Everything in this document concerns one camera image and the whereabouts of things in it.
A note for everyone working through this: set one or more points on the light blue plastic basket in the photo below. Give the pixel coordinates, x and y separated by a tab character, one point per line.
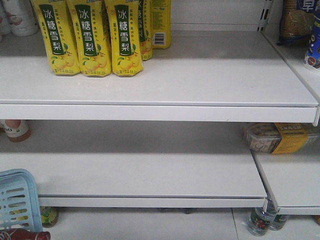
19	202

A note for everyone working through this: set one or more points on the red coca-cola aluminium bottle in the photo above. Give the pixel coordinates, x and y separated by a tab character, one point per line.
23	234

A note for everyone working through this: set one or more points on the white metal shelf unit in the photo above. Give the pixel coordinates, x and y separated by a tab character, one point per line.
156	156

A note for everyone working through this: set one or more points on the yellow pear drink bottle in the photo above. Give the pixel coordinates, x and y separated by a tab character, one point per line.
161	23
144	29
58	35
91	30
124	33

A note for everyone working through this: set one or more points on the clear cookie box yellow label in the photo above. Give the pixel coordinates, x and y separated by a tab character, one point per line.
279	138

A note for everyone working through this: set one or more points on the clear water bottle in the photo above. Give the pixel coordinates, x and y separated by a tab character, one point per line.
279	222
260	220

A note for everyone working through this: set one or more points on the orange C100 juice bottle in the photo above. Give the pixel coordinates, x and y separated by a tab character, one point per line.
17	130

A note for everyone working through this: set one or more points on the yellow tea bottle lower shelf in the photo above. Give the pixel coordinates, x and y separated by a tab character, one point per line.
49	216

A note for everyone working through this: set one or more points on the brown cracker package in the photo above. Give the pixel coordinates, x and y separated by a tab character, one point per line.
297	20

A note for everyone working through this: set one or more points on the blue cookie cup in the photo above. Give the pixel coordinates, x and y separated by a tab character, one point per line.
312	55

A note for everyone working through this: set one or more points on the white milk drink bottle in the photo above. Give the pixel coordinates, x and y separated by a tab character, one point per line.
21	15

